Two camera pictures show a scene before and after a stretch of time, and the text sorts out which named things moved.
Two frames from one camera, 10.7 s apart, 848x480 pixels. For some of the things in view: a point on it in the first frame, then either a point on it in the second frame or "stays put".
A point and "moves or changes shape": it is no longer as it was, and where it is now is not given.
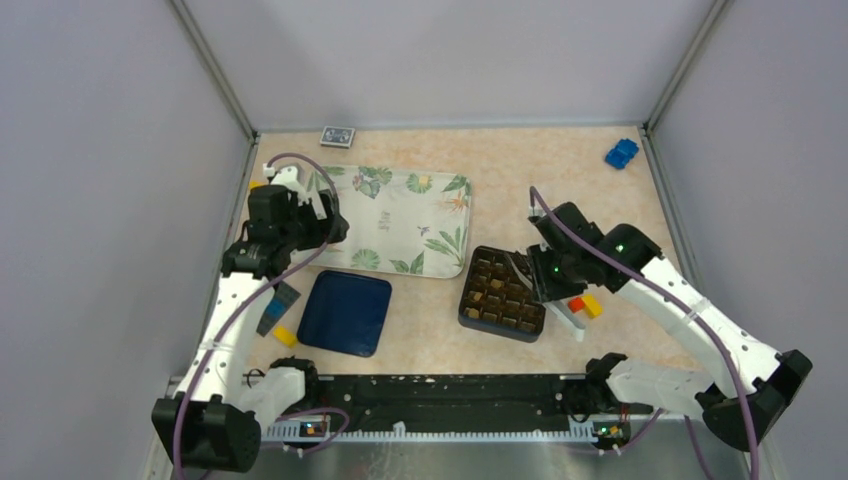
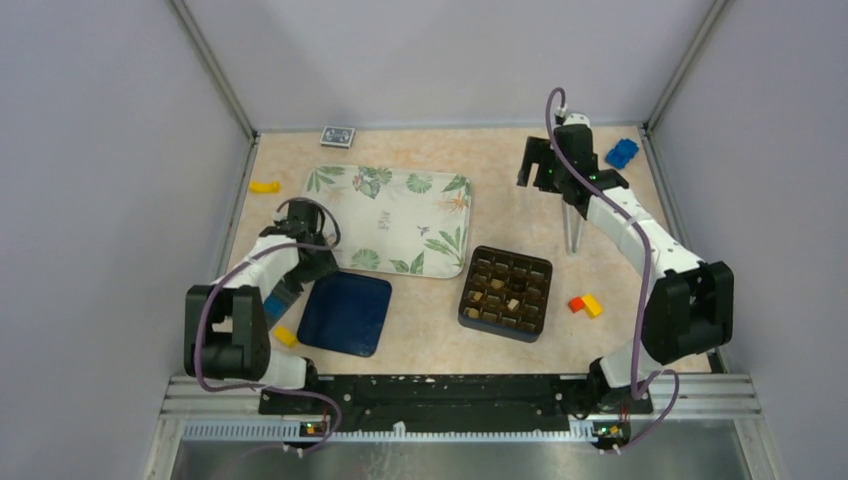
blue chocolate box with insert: x=496 y=300 stays put
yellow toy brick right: x=591 y=305 stays put
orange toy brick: x=576 y=304 stays put
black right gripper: x=538 y=256 → x=538 y=151
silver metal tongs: x=561 y=313 moves or changes shape
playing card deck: x=339 y=137 stays put
